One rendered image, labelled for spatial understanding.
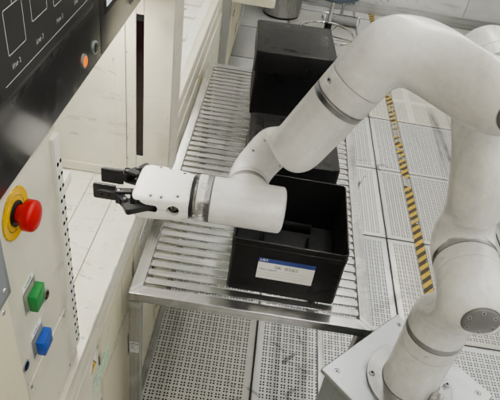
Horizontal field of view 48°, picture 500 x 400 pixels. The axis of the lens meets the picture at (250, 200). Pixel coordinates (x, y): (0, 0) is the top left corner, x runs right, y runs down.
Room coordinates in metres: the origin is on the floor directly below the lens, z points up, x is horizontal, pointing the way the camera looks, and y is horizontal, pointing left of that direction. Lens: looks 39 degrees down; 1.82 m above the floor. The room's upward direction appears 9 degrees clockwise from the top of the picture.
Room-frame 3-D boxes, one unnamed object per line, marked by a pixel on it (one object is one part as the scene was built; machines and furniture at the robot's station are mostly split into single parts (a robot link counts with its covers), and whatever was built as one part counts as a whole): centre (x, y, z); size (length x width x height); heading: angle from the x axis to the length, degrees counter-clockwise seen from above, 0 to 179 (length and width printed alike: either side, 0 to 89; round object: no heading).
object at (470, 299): (0.73, -0.42, 1.07); 0.19 x 0.12 x 0.24; 179
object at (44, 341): (0.48, 0.27, 1.10); 0.03 x 0.02 x 0.03; 1
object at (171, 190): (0.77, 0.14, 1.19); 0.11 x 0.10 x 0.07; 91
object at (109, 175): (0.80, 0.24, 1.19); 0.07 x 0.03 x 0.03; 91
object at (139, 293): (1.54, -0.04, 0.38); 1.30 x 0.60 x 0.76; 1
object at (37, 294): (0.48, 0.27, 1.20); 0.03 x 0.02 x 0.03; 1
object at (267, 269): (1.09, -0.11, 0.85); 0.28 x 0.28 x 0.17; 0
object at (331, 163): (1.53, -0.11, 0.83); 0.29 x 0.29 x 0.13; 3
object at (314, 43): (1.96, -0.07, 0.89); 0.29 x 0.29 x 0.25; 4
